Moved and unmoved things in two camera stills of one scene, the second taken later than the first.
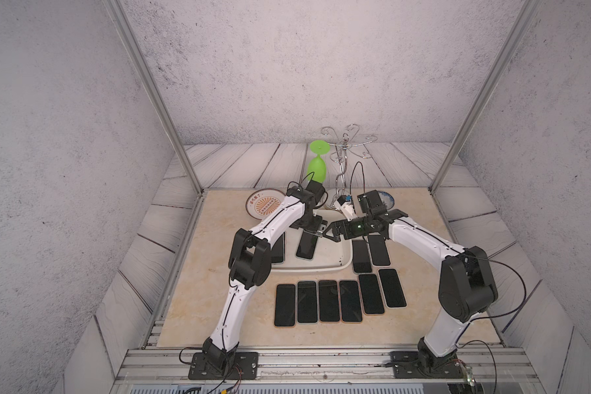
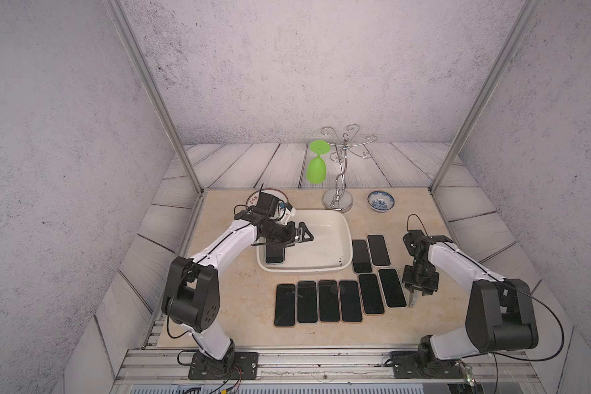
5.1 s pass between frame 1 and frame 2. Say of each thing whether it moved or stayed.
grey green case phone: stayed
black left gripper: moved
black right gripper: moved
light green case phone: stayed
